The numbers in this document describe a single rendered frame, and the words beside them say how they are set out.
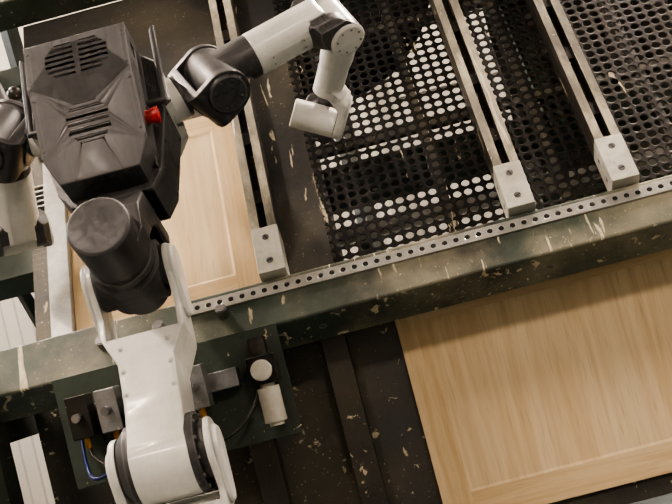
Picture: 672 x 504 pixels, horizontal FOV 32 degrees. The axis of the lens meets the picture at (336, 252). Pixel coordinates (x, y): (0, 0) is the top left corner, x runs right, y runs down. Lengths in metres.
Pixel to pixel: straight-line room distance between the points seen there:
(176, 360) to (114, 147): 0.40
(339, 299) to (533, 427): 0.58
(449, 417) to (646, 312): 0.52
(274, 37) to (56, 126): 0.47
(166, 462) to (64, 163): 0.57
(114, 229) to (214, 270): 0.70
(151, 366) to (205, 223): 0.72
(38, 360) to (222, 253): 0.47
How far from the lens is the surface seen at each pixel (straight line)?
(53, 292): 2.74
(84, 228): 2.02
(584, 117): 2.72
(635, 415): 2.81
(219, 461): 2.04
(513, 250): 2.52
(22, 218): 2.50
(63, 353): 2.62
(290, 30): 2.35
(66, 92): 2.21
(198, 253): 2.70
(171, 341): 2.11
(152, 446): 2.03
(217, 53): 2.34
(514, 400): 2.76
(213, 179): 2.82
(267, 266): 2.56
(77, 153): 2.17
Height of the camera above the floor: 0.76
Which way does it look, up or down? 4 degrees up
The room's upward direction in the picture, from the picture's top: 15 degrees counter-clockwise
